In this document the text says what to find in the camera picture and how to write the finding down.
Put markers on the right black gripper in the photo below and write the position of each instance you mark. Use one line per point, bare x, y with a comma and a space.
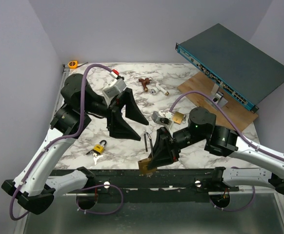
165, 150

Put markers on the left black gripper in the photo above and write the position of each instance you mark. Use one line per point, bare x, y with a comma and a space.
116, 125

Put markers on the small brass long-shackle padlock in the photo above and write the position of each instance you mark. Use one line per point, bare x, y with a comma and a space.
143, 164

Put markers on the large brass padlock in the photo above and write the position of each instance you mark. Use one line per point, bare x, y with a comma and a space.
178, 117

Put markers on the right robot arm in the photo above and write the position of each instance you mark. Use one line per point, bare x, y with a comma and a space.
220, 141

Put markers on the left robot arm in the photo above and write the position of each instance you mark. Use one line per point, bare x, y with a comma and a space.
33, 188

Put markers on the white faucet tap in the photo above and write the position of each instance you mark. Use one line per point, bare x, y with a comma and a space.
158, 88

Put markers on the yellow padlock with keys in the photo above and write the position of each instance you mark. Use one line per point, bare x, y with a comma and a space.
97, 152

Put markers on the brown faucet tap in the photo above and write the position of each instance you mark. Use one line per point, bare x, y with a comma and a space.
144, 83

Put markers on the orange tape measure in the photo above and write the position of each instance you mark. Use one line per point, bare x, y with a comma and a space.
74, 64

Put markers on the wooden board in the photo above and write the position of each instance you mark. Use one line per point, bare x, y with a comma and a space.
239, 115

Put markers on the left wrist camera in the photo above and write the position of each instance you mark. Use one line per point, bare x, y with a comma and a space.
114, 86

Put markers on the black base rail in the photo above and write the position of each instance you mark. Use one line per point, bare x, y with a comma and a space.
165, 185

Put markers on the metal switch stand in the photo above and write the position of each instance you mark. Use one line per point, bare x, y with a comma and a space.
217, 97

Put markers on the teal network switch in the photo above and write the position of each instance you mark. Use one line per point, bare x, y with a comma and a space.
242, 70

